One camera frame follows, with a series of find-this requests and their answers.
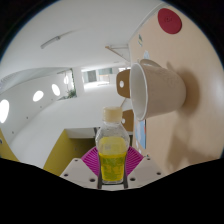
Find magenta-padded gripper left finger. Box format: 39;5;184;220
59;147;101;189

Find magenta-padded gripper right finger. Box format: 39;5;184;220
123;147;164;189

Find clear bottle with yellow drink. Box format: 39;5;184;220
94;106;131;185

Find green potted plant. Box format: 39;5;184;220
61;88;78;100

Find cream ceramic mug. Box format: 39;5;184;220
129;58;187;122

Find group of round ceiling lights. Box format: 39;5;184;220
0;74;69;124

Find wooden stair handrail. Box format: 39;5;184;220
104;44;129;61

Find flat round red coaster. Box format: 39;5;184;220
157;7;183;35

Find long grey wall lamp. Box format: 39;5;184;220
40;35;62;50

